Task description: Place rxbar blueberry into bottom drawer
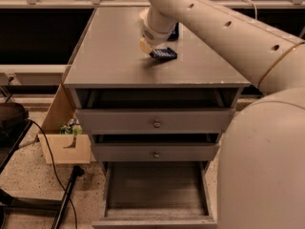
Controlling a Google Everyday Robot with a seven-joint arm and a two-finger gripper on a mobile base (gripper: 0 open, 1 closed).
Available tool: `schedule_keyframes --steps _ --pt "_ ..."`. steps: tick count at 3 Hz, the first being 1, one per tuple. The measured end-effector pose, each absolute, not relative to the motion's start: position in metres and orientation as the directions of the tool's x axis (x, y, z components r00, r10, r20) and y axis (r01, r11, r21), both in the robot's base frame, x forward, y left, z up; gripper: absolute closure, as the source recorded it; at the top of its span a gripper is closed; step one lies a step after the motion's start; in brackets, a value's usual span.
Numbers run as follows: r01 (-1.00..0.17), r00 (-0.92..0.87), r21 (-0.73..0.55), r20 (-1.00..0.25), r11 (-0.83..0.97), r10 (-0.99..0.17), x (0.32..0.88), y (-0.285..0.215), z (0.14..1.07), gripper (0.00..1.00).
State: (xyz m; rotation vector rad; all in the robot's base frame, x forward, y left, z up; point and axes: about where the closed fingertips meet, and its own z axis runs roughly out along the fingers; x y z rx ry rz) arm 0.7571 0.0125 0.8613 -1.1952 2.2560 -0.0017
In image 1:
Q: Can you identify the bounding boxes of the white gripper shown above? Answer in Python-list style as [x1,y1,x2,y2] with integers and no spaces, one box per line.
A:
[139,20,173,54]

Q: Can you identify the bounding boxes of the blue rxbar blueberry wrapper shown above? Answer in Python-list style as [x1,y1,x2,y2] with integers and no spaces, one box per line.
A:
[150,48,177,62]

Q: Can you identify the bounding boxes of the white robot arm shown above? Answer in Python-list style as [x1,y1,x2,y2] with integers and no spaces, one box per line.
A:
[141,0,305,229]

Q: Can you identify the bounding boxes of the grey top drawer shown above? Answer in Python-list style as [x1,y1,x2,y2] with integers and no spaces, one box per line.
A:
[76,89,234,135]

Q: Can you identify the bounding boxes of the grey drawer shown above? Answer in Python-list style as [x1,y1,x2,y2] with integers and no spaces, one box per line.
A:
[76,89,234,135]
[91,134,219,162]
[92,161,217,229]

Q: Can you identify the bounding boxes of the grey drawer cabinet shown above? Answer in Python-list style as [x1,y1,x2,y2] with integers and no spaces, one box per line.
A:
[63,5,252,229]

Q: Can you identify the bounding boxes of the grey middle drawer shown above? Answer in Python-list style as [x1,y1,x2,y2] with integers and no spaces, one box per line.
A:
[91,134,219,162]

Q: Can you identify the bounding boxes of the grey bottom drawer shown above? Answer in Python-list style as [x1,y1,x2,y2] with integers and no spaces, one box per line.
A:
[92,161,217,229]

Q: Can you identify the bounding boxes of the blue pepsi can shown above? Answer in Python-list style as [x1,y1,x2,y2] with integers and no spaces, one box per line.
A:
[168,23,179,41]

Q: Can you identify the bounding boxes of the white bowl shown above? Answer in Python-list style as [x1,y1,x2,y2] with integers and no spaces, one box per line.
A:
[139,9,149,20]

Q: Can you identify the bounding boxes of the wooden crate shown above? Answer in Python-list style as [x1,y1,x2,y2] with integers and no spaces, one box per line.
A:
[38,85,92,164]

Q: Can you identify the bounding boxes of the black bag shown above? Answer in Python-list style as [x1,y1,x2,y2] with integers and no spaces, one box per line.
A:
[0,102,29,134]

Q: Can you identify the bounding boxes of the black stand base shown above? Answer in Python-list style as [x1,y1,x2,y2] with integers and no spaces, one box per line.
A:
[0,165,84,229]

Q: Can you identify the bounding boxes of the white cable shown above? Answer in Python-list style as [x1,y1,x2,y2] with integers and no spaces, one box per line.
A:
[239,0,259,21]

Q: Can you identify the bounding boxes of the black cable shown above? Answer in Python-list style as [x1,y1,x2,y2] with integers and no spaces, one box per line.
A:
[26,118,79,229]

